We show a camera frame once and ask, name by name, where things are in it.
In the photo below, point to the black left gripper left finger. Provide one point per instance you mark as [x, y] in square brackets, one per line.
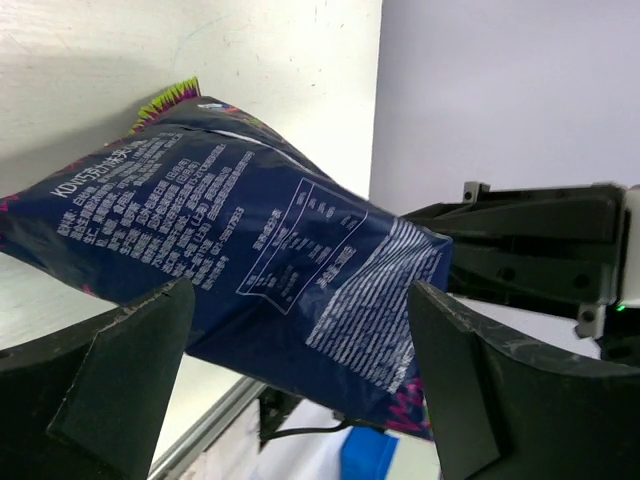
[89, 401]

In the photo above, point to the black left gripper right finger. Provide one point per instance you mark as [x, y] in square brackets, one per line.
[505, 405]

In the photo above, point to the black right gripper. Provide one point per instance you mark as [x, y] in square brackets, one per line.
[603, 298]

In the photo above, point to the large dark blue snack bag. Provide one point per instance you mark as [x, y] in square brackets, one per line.
[299, 283]

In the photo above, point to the aluminium table edge rail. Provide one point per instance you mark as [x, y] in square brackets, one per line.
[202, 435]

